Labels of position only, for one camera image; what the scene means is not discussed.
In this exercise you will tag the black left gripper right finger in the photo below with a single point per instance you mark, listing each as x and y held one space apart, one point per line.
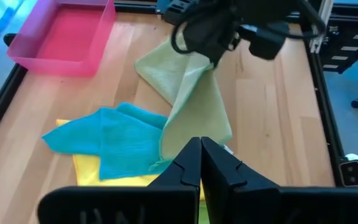
244 199

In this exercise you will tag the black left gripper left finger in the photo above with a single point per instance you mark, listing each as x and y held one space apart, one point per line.
166 199

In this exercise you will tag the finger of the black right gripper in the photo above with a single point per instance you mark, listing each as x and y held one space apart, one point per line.
222 54
213 57

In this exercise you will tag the bright green microfiber towel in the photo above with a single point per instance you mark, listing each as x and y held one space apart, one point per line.
204 214

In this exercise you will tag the pale green microfiber towel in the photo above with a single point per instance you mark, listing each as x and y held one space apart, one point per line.
194 109

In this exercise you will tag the teal microfiber towel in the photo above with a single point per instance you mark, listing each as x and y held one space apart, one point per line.
120 137

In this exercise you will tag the yellow microfiber towel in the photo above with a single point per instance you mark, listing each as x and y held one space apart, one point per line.
85 171

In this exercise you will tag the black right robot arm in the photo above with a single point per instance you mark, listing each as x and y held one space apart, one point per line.
266 12

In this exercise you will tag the pink plastic bin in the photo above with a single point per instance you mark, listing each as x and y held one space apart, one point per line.
70 37

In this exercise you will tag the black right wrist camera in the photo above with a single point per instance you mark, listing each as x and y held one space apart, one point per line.
267 43

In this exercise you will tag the silver aluminium rig post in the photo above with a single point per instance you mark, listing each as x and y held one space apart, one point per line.
320 25

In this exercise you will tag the small black camera box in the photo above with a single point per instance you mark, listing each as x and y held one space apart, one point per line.
353 172

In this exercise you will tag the black aluminium table frame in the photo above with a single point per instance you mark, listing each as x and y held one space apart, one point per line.
323 109

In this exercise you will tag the black perforated bracket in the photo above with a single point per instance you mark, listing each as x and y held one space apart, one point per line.
346 43

